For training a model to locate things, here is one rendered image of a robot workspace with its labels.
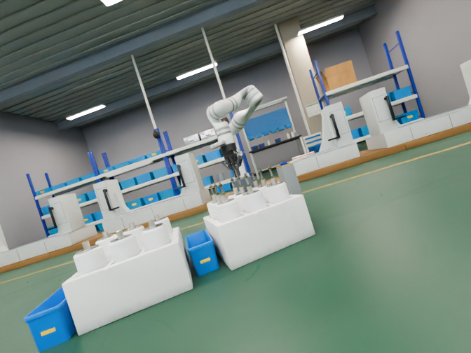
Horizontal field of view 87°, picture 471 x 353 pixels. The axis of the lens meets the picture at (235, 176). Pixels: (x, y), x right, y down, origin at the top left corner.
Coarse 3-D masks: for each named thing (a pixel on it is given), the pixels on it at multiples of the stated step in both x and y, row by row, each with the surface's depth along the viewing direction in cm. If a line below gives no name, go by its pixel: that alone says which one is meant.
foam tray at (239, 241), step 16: (272, 208) 102; (288, 208) 104; (304, 208) 106; (208, 224) 119; (224, 224) 96; (240, 224) 98; (256, 224) 99; (272, 224) 101; (288, 224) 103; (304, 224) 105; (224, 240) 96; (240, 240) 97; (256, 240) 99; (272, 240) 101; (288, 240) 103; (224, 256) 101; (240, 256) 97; (256, 256) 98
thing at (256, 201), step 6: (258, 192) 104; (246, 198) 104; (252, 198) 103; (258, 198) 103; (246, 204) 105; (252, 204) 103; (258, 204) 103; (264, 204) 105; (246, 210) 106; (252, 210) 103
